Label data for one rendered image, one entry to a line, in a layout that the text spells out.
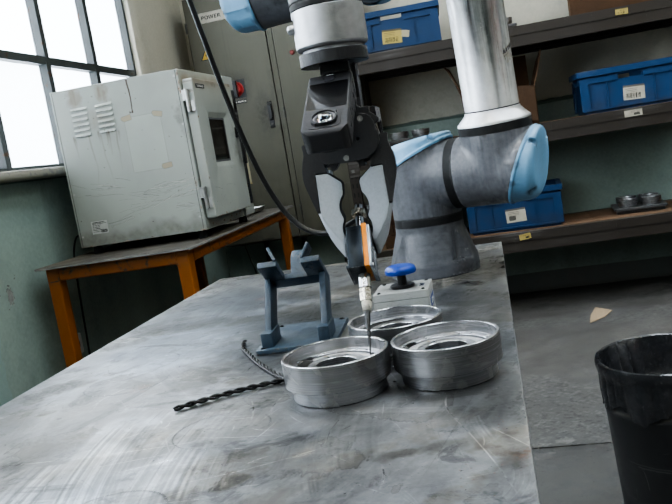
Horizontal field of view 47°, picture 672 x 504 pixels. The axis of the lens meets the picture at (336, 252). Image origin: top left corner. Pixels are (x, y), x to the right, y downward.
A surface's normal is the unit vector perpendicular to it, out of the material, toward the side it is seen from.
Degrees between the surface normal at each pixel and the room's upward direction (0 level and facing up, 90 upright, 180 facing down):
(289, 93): 90
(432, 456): 0
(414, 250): 72
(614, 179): 90
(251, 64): 90
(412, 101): 90
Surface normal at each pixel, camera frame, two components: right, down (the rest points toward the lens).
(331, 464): -0.16, -0.98
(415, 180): -0.48, 0.18
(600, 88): -0.18, 0.16
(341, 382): 0.07, 0.11
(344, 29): 0.39, 0.07
